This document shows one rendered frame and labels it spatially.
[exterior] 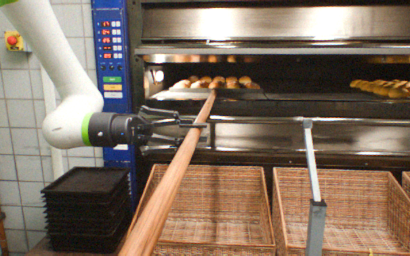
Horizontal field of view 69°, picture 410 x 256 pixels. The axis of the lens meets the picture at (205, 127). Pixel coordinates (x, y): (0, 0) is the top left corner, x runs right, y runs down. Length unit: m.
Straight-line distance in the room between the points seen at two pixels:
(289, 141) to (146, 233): 1.25
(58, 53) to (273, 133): 1.02
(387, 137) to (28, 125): 1.81
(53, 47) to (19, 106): 0.99
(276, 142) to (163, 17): 0.80
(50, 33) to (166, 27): 0.72
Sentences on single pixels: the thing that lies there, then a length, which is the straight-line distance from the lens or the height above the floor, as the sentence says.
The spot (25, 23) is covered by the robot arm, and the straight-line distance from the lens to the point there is 0.87.
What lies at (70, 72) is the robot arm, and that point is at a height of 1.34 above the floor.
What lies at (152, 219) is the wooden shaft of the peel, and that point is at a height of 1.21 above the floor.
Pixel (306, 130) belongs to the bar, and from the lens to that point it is 1.12.
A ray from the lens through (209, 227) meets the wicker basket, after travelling 1.51.
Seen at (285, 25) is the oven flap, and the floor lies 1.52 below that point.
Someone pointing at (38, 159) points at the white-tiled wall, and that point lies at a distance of 1.86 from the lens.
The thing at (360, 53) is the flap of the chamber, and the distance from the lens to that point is 1.40.
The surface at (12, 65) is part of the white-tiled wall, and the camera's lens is 1.82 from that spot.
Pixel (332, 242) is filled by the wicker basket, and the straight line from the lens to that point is 1.52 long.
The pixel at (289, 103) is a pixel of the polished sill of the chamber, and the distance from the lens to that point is 1.49.
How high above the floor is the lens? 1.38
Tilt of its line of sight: 13 degrees down
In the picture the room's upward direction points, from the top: straight up
